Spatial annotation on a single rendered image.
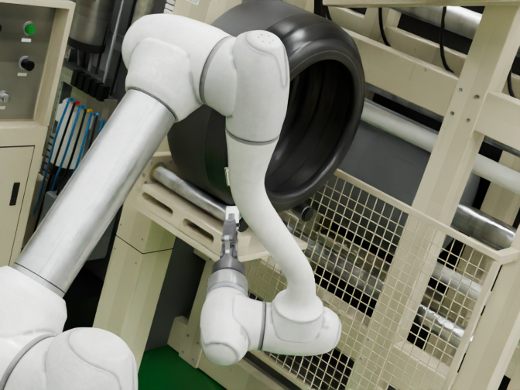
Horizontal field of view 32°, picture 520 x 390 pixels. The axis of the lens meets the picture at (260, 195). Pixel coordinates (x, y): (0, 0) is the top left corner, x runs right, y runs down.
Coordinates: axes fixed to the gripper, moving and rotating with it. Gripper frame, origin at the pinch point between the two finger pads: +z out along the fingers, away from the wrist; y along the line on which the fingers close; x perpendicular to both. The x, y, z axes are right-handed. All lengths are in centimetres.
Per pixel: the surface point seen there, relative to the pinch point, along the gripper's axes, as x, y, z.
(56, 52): -52, -10, 61
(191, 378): -29, 122, 47
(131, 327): -39, 68, 26
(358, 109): 32, 6, 48
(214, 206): -7.1, 14.4, 20.2
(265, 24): 9.0, -28.0, 40.1
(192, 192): -13.5, 14.2, 26.3
